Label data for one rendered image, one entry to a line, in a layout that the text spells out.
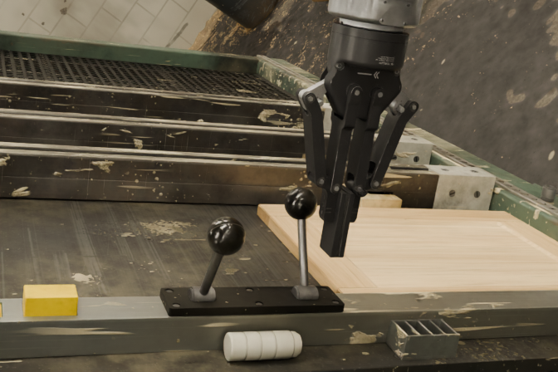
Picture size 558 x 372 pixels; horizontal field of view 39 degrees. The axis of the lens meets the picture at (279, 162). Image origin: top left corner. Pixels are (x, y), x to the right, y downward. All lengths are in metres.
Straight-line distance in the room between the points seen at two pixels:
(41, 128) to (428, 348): 0.82
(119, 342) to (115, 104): 1.00
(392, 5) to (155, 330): 0.40
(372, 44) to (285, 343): 0.32
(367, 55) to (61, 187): 0.64
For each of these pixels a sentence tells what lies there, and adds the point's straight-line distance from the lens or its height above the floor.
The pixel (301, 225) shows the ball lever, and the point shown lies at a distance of 0.89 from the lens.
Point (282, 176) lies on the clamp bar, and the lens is 1.32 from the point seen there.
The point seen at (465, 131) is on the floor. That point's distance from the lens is 3.25.
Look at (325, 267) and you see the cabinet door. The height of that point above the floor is 1.30.
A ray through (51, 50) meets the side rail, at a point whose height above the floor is 1.49.
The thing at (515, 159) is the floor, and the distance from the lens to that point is 2.98.
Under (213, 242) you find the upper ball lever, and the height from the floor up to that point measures 1.56.
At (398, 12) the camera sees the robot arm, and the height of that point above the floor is 1.56.
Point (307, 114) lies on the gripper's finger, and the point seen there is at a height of 1.55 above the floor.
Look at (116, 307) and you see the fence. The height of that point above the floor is 1.57.
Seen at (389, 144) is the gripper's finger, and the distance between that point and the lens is 0.80.
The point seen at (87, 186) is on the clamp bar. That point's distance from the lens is 1.24.
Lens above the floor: 1.89
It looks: 26 degrees down
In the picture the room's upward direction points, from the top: 54 degrees counter-clockwise
